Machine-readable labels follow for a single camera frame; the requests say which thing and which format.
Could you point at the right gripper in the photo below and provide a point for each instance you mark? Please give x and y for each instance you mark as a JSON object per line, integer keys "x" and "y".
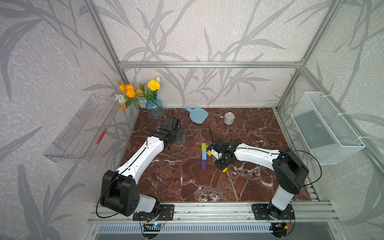
{"x": 219, "y": 166}

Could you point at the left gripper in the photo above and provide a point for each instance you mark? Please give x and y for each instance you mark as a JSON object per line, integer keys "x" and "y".
{"x": 180, "y": 139}

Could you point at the light blue block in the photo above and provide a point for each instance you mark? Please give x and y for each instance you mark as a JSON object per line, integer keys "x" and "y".
{"x": 204, "y": 155}

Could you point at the purple block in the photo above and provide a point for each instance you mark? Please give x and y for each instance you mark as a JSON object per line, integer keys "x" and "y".
{"x": 203, "y": 164}

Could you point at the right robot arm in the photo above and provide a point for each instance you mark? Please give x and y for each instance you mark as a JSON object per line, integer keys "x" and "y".
{"x": 289, "y": 169}

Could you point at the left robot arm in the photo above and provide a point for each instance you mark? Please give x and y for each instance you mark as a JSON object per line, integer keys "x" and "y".
{"x": 119, "y": 190}

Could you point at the blue glass vase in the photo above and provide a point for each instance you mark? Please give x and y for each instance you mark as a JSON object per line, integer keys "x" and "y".
{"x": 155, "y": 108}

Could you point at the light blue dustpan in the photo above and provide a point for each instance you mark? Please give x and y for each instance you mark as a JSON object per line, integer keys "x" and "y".
{"x": 197, "y": 115}

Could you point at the small metal can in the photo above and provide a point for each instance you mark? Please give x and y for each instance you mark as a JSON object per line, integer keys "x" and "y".
{"x": 229, "y": 118}

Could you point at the orange yellow flower bouquet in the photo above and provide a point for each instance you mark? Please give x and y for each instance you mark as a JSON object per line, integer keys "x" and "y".
{"x": 131, "y": 94}

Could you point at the red marker pen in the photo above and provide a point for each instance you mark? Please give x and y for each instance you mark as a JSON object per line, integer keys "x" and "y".
{"x": 99, "y": 139}

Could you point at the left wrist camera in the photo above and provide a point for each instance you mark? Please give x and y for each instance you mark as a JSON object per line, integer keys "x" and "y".
{"x": 172, "y": 122}

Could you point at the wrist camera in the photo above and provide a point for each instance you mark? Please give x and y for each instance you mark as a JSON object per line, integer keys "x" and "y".
{"x": 218, "y": 147}
{"x": 172, "y": 122}

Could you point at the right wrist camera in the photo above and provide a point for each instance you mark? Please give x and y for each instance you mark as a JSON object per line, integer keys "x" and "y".
{"x": 218, "y": 147}

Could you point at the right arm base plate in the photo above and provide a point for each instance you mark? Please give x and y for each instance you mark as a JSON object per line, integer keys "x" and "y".
{"x": 269, "y": 212}

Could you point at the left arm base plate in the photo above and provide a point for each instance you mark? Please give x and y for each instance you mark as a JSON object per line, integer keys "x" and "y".
{"x": 162, "y": 212}

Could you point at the aluminium front rail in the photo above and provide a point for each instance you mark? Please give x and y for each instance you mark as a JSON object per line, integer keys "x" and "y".
{"x": 241, "y": 212}

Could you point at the clear plastic wall tray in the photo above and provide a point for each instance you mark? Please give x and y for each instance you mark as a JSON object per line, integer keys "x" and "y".
{"x": 77, "y": 142}

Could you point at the white wire basket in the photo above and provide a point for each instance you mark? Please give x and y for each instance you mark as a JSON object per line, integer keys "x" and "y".
{"x": 328, "y": 135}

